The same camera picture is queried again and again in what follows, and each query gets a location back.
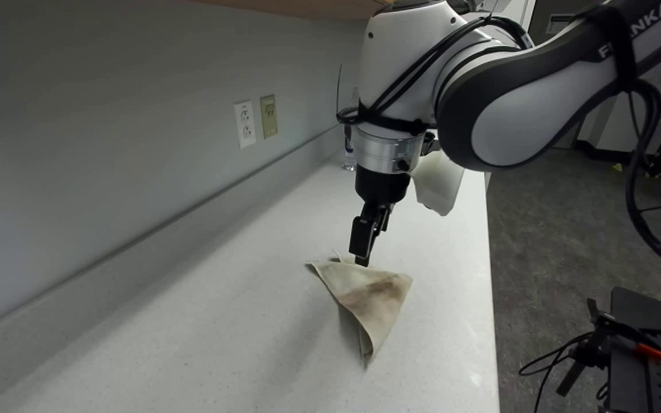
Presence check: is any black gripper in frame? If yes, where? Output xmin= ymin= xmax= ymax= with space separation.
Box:
xmin=347 ymin=168 xmax=414 ymax=268

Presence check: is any stained white towel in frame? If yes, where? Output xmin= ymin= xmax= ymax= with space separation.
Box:
xmin=304 ymin=255 xmax=416 ymax=369

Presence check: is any beige wall switch plate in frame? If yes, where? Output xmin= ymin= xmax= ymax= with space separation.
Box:
xmin=258 ymin=92 xmax=281 ymax=140

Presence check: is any white wall outlet plate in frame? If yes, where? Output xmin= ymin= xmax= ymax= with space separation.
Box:
xmin=232 ymin=99 xmax=260 ymax=149

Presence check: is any thin black cable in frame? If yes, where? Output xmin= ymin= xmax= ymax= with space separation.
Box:
xmin=516 ymin=332 xmax=595 ymax=413

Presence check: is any black clamp with orange handle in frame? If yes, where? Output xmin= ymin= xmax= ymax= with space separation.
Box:
xmin=555 ymin=297 xmax=661 ymax=400

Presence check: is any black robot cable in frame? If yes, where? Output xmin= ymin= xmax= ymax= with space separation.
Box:
xmin=335 ymin=11 xmax=661 ymax=284

